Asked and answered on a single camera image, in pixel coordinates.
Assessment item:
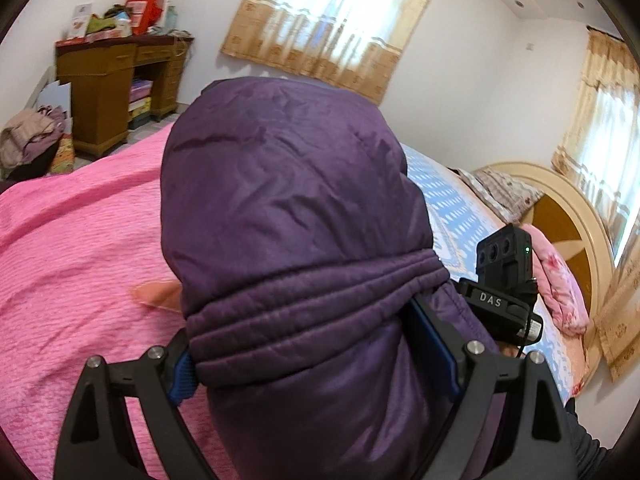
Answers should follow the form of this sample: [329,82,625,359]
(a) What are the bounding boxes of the dark wooden desk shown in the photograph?
[55,35,193,157]

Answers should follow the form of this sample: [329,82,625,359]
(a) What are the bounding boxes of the red gift box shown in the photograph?
[125,0,165,36]

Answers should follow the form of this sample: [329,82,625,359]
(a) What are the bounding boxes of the beige curtain side window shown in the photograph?
[552,28,639,382]

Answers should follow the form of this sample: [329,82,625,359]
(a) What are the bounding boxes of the folded pink floral blanket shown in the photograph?
[521,223,589,337]

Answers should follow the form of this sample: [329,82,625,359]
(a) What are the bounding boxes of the cream wooden headboard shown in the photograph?
[472,160,616,376]

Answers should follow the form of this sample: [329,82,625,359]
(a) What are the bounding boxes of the beige curtain centre window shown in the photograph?
[221,0,431,104]

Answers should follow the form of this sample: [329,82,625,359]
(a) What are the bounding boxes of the white greeting card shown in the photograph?
[67,2,92,39]

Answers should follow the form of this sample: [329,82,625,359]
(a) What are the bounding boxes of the blue pink printed bedspread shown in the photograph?
[1,122,588,479]

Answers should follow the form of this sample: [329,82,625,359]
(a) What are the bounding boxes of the dark purple padded jacket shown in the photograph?
[160,77,490,479]

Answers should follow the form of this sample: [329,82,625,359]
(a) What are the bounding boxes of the grey patterned pillow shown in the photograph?
[454,168,544,223]

